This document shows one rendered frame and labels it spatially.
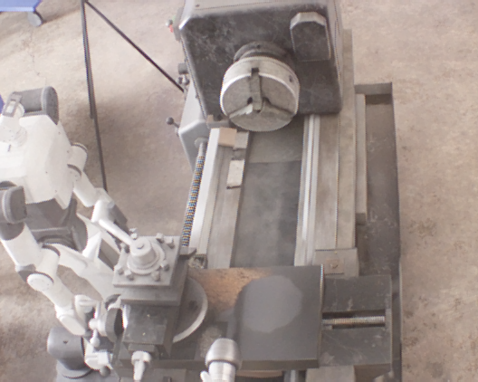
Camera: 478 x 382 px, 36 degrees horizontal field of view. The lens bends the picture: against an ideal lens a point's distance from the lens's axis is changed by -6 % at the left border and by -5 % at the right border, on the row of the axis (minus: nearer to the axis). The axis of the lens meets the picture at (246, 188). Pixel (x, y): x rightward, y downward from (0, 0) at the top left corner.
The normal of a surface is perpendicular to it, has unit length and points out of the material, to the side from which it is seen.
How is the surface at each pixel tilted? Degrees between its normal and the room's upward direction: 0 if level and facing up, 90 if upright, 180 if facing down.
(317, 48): 90
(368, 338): 0
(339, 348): 0
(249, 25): 90
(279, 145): 0
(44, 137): 45
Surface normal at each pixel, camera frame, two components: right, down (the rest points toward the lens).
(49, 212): 0.68, 0.54
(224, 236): -0.19, -0.68
